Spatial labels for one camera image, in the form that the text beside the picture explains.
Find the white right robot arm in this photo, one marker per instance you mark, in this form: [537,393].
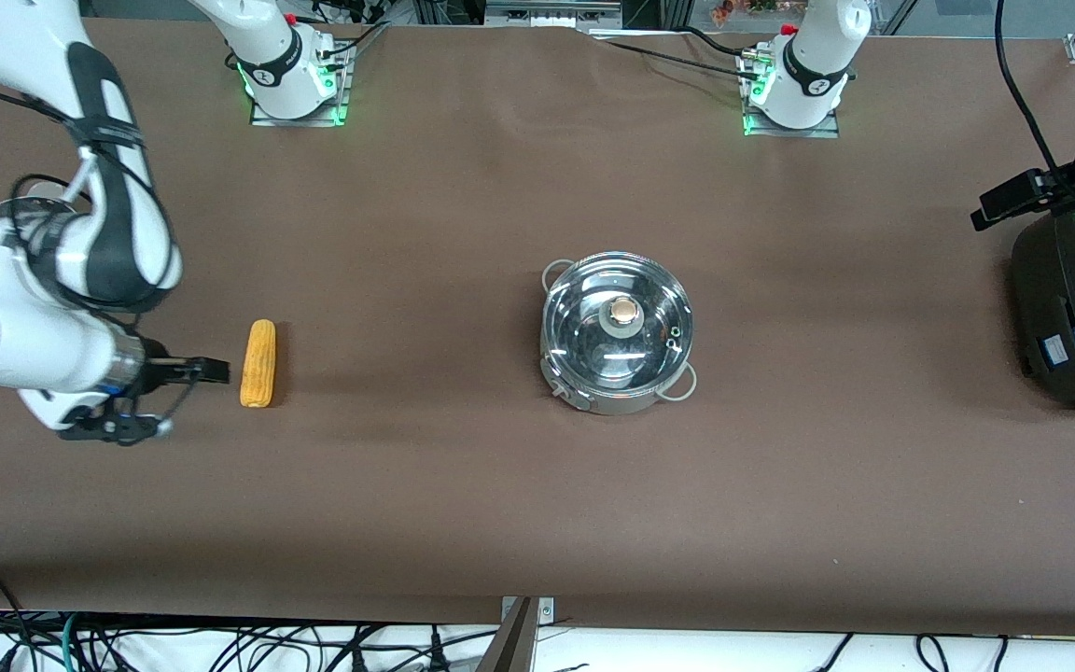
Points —
[24,345]

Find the brown table cover sheet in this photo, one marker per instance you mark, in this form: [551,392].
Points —
[425,233]

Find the aluminium frame bar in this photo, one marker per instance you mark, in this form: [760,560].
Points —
[551,14]

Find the pink flower decoration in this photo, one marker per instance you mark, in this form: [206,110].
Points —
[752,9]

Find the glass pot lid with knob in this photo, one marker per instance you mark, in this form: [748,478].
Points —
[624,314]

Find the brown slanted bar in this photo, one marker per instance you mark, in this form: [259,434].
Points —
[511,644]

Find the yellow corn cob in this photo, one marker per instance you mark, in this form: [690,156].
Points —
[258,364]

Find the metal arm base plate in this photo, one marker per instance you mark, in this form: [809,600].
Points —
[343,93]
[831,126]

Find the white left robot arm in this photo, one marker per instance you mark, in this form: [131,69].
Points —
[808,75]

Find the small metal table bracket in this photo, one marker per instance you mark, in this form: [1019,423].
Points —
[545,611]

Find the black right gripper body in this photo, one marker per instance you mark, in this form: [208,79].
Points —
[158,370]

